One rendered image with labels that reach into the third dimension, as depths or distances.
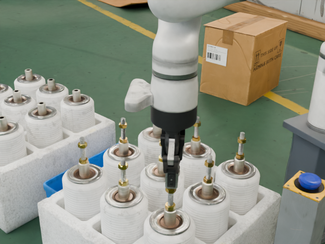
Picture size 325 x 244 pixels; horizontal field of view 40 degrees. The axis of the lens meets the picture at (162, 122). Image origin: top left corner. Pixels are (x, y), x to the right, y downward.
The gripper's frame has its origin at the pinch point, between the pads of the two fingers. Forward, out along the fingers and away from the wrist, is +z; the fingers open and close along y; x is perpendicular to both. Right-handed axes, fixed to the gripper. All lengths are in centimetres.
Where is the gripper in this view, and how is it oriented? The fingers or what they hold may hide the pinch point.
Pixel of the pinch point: (171, 176)
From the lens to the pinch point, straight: 78.6
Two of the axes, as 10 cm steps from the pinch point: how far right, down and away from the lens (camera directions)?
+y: 0.8, -4.6, 8.8
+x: -10.0, -0.5, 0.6
